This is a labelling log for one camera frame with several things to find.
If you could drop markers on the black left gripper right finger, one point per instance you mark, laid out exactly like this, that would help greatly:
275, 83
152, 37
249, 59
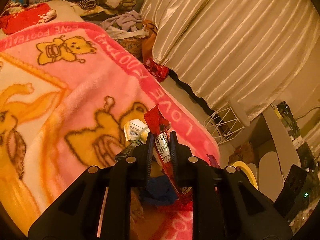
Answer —
225, 204

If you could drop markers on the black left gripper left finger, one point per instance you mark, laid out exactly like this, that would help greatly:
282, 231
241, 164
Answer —
97, 204

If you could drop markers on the dark chocolate bar wrapper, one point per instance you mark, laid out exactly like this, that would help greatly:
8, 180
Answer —
127, 151

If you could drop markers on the yellow white snack packet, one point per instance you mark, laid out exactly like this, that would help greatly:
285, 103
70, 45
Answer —
136, 130

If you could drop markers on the red snack wrapper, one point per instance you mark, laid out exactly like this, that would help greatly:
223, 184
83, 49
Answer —
158, 126

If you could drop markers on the yellow rimmed black trash bin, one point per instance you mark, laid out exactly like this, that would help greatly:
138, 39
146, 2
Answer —
245, 169

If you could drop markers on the white curved desk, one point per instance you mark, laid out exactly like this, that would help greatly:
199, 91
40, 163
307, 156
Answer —
274, 152

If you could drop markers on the dark box on desk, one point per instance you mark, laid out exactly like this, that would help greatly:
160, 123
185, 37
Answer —
288, 120

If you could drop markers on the blue wrapper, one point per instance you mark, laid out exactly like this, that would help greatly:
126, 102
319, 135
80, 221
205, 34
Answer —
159, 191

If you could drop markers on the pink football bear blanket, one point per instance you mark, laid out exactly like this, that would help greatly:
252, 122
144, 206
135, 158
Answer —
67, 90

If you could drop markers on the red plastic bag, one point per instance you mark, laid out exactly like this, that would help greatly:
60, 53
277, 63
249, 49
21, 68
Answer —
158, 71

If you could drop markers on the cream satin curtain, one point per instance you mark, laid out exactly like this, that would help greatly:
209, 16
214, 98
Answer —
247, 50

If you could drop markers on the woven laundry basket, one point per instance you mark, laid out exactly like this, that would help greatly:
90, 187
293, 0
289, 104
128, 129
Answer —
133, 45

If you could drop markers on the orange bag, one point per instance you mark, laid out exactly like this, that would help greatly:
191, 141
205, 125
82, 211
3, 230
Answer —
148, 42

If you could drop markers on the lavender garment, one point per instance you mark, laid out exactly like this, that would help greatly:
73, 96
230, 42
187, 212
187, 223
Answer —
129, 21

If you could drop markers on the red patterned cloth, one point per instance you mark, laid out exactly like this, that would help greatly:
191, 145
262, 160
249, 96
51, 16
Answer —
14, 19

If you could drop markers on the white wire frame stool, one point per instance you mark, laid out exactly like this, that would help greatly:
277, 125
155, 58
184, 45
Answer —
227, 122

